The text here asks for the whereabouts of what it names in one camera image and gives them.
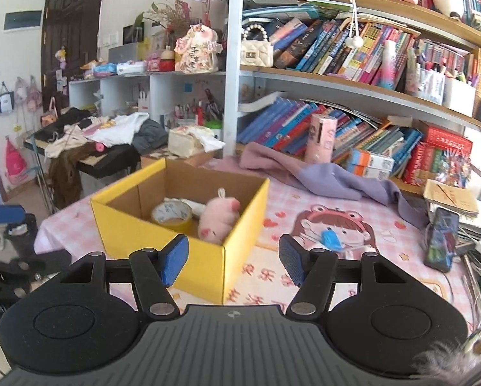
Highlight pink hanging backpack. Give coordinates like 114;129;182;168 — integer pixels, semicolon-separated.
15;76;43;112

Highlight pink printed cylinder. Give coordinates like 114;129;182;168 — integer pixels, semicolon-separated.
305;113;338;163

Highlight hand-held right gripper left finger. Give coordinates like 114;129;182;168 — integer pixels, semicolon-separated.
31;233;190;317

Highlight clear pen holder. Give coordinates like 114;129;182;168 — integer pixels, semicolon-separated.
405;64;446;105

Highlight pink plush pig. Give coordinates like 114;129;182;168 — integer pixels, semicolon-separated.
197;187;242;245

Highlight cup of pens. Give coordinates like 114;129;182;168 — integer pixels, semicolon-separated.
174;102;221;127

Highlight brown paper envelope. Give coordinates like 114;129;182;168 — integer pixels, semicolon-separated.
423;179;479;218

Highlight green lidded container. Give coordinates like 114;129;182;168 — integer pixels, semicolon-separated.
205;120;224;141

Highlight pink checked tablecloth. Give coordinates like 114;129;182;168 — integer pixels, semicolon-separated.
33;157;481;330

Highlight white quilted handbag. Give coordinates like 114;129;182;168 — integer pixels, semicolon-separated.
240;24;274;68

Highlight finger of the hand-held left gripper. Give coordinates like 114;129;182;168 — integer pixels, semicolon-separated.
0;249;73;290
0;204;38;256

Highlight pink purple cloth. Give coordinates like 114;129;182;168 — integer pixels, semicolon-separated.
239;142;430;230

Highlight dark wall panel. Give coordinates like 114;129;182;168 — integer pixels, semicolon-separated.
3;10;42;33

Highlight black smartphone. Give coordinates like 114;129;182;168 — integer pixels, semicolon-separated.
424;207;460;272

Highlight blue tube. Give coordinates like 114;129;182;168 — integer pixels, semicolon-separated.
320;228;343;252

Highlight dark wooden door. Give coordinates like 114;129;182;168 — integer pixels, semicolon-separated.
41;0;106;101

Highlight dried flower bouquet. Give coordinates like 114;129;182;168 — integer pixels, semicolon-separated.
146;0;193;49

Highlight white side shelf unit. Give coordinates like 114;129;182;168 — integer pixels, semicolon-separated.
68;70;227;129

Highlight black garment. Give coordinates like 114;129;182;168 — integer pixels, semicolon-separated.
57;107;94;129

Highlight colourful shiny ornaments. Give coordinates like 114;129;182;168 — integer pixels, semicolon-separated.
437;149;472;189

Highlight white garment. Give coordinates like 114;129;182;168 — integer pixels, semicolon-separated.
89;113;150;147

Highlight white bookshelf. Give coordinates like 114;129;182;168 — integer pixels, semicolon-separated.
222;0;481;194

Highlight pink sling bag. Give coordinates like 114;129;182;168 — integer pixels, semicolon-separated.
5;137;29;186

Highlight yellow cardboard box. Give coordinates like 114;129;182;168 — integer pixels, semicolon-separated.
89;158;271;305

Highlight stack of loose papers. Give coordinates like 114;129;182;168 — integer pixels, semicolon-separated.
458;199;481;250

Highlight dark grey garment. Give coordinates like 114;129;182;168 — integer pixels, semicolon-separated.
132;120;169;155

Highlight row of mixed books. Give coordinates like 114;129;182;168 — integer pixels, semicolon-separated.
270;16;420;89

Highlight wooden chess box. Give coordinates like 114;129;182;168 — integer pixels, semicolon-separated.
141;147;213;168

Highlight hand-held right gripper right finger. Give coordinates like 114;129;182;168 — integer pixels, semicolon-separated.
278;233;442;317

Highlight navy white tote bag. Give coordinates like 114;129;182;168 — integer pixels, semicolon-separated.
0;81;15;115

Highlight yellow tape roll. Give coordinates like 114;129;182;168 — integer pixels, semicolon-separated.
151;200;193;234

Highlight black side table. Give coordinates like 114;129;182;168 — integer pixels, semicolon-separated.
23;129;144;179

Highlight pink doll figurine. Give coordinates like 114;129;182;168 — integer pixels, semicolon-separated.
174;24;224;74

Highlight white open paperback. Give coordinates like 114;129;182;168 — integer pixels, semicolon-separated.
238;92;281;113

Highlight white pen holder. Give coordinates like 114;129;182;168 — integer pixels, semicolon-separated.
442;76;477;118

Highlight orange white blue box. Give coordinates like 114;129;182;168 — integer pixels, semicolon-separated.
347;163;390;181
351;149;396;171

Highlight red boxed dictionary set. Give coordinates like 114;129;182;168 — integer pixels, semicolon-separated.
403;124;473;188

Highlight tissue pack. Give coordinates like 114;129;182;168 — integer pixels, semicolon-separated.
168;125;226;158

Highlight person's fluffy grey sleeve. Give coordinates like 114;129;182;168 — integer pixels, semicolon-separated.
413;322;481;379

